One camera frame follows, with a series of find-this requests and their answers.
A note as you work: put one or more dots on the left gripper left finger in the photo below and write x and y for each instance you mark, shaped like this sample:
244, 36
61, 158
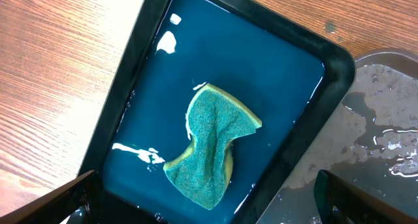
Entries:
54, 207

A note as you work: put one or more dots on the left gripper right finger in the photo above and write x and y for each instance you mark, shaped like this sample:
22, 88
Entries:
338, 201

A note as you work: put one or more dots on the green yellow sponge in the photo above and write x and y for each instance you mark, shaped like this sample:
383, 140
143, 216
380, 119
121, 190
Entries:
214, 119

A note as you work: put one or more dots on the large black tray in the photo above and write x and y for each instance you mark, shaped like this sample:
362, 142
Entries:
369, 141

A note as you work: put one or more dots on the black tray with blue water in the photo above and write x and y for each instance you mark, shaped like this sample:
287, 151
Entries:
291, 78

